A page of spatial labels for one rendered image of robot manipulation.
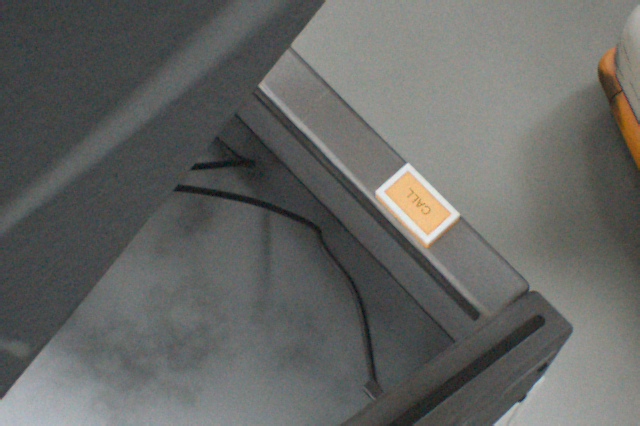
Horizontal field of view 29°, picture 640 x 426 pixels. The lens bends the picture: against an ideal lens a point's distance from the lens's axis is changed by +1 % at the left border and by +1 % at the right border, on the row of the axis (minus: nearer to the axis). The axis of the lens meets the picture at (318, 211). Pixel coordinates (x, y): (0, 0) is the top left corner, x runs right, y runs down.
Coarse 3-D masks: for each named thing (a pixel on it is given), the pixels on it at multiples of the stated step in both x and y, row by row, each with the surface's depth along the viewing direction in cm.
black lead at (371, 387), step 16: (224, 144) 97; (224, 160) 88; (240, 160) 91; (192, 192) 80; (208, 192) 81; (224, 192) 83; (272, 208) 88; (304, 224) 91; (320, 240) 93; (352, 288) 92; (368, 336) 91; (368, 352) 91; (368, 368) 90; (368, 384) 90
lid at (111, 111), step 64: (0, 0) 4; (64, 0) 5; (128, 0) 5; (192, 0) 5; (256, 0) 6; (320, 0) 6; (0, 64) 5; (64, 64) 5; (128, 64) 5; (192, 64) 6; (256, 64) 6; (0, 128) 5; (64, 128) 5; (128, 128) 6; (192, 128) 6; (0, 192) 5; (64, 192) 6; (128, 192) 6; (0, 256) 6; (64, 256) 6; (0, 320) 6; (64, 320) 7; (0, 384) 7
